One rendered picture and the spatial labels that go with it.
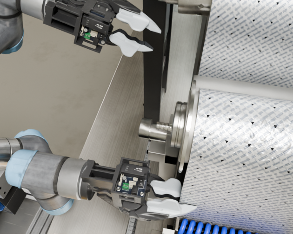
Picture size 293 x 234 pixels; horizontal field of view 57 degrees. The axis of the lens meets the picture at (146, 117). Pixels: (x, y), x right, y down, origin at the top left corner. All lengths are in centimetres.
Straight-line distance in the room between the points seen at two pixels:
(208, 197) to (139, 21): 35
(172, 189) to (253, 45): 31
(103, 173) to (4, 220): 117
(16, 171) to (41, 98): 181
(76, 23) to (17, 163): 28
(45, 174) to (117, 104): 47
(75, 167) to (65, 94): 182
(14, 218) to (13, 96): 116
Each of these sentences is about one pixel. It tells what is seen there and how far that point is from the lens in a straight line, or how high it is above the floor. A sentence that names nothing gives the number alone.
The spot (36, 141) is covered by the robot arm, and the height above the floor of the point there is 105.
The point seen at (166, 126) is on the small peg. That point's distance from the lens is 45.
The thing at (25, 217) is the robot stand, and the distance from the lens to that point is 159.
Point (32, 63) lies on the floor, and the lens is 272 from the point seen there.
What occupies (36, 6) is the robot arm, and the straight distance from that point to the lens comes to 55.
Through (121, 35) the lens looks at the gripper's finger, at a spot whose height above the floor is 127.
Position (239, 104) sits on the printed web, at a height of 131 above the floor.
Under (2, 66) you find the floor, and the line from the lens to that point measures 280.
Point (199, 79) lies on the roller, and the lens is 54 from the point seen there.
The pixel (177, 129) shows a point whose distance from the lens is 40.
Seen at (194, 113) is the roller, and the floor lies 130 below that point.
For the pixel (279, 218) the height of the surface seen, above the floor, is 111.
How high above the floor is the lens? 159
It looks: 50 degrees down
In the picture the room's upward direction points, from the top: straight up
